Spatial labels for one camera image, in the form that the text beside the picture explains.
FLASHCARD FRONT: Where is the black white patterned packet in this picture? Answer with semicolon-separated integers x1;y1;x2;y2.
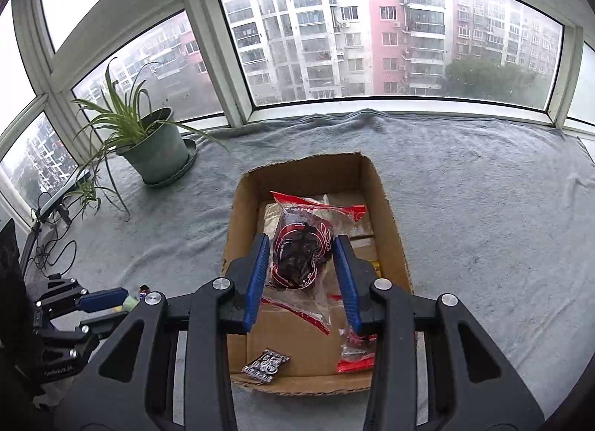
242;348;291;383

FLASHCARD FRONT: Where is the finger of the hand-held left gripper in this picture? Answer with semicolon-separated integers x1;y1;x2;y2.
36;277;130;319
42;312;129;360

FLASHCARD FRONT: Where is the clear packet red black print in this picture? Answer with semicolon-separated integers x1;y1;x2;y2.
260;190;368;336

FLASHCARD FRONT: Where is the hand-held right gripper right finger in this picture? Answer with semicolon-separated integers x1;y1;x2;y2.
334;235;546;431

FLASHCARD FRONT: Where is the small spider plantlet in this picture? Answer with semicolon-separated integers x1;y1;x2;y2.
62;177;117;220

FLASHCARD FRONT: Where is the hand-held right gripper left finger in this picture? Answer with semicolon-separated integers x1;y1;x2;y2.
53;233;271;431

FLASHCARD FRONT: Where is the red snack packet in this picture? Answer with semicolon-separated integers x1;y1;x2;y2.
335;331;376;373

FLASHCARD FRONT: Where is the brown cardboard box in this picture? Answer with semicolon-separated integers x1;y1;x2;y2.
221;152;414;397

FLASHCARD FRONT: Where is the grey-green plastic flower pot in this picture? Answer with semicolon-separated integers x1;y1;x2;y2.
115;107;190;185

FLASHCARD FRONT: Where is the black cable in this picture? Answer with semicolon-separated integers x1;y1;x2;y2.
28;208;80;280

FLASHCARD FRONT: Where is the grey-green pot saucer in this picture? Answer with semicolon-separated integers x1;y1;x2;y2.
142;136;198;189

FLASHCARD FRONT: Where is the white window frame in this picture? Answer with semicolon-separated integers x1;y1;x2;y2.
0;0;595;209

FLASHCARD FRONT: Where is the green spider plant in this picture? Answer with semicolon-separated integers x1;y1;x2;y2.
70;57;231;218

